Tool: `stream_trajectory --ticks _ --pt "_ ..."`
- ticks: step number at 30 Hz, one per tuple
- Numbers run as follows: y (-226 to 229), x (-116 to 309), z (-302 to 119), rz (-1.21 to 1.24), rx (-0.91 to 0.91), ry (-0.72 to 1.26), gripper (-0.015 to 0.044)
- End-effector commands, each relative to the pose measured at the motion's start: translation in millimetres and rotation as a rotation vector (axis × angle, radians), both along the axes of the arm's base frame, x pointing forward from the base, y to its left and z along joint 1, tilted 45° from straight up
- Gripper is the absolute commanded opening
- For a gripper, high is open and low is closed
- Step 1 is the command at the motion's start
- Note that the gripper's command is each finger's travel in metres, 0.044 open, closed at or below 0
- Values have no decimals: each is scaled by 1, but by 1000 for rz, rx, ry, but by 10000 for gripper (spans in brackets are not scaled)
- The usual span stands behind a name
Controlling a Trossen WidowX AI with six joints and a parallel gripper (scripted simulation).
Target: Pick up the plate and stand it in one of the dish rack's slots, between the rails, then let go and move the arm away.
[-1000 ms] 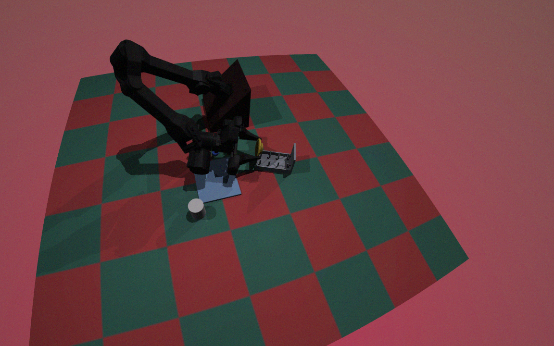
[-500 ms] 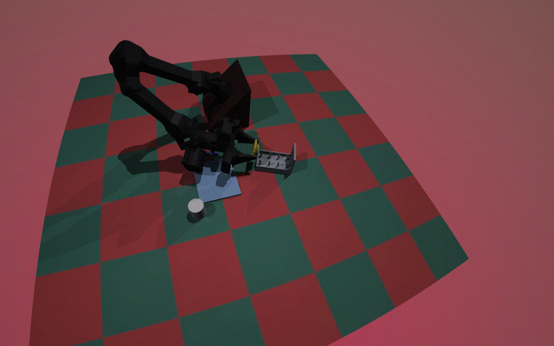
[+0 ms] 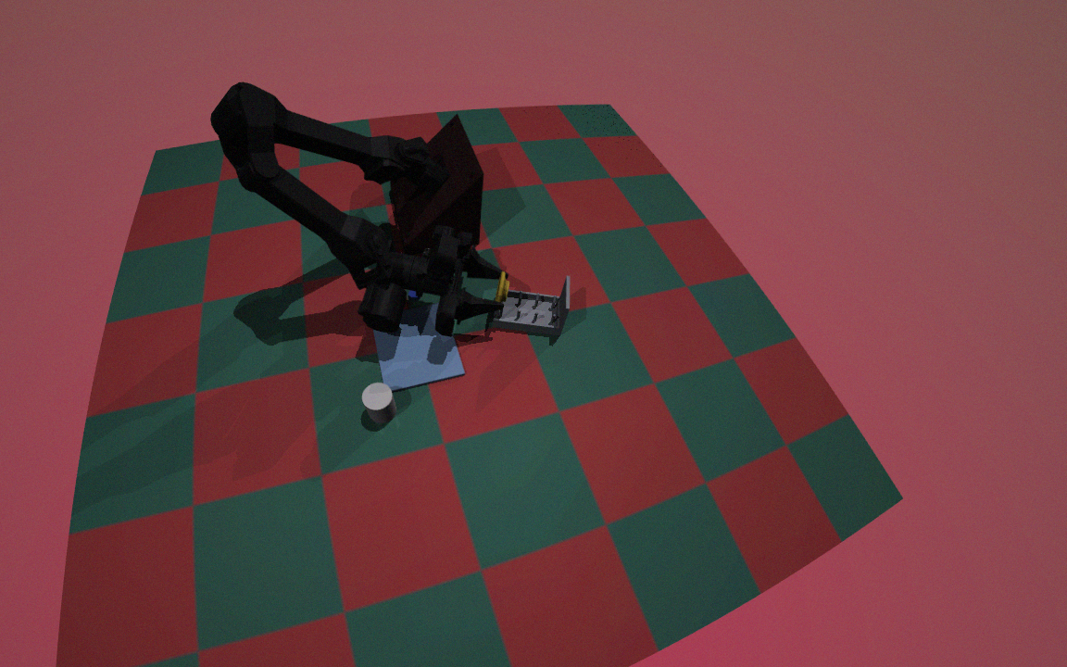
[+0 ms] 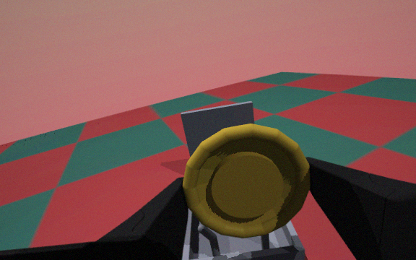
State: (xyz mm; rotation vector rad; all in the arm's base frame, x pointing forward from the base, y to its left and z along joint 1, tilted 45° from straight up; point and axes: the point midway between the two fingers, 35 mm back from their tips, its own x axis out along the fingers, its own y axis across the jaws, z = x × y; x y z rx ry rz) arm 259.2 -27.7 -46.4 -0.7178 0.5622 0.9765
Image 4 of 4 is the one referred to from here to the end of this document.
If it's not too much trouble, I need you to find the grey dish rack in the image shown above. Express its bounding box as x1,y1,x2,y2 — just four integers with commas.
181,101,305,260

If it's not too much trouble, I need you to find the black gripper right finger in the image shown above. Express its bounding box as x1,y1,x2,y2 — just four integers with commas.
305,157,416,260

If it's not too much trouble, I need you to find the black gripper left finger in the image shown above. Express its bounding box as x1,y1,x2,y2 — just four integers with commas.
0,177,189,260

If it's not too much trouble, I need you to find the golden yellow round plate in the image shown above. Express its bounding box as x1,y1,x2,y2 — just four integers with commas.
182,123,311,238

